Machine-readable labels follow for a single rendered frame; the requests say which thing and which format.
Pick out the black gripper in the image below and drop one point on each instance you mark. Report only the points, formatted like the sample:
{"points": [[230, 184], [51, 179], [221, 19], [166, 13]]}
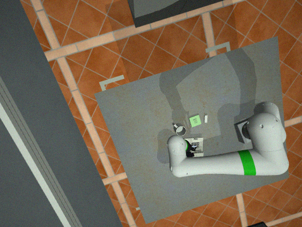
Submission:
{"points": [[192, 147]]}

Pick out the green sticky note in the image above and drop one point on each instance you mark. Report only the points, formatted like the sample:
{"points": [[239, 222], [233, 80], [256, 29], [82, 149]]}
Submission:
{"points": [[195, 120]]}

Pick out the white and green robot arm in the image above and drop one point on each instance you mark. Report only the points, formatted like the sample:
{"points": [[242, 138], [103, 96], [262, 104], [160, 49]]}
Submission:
{"points": [[267, 157]]}

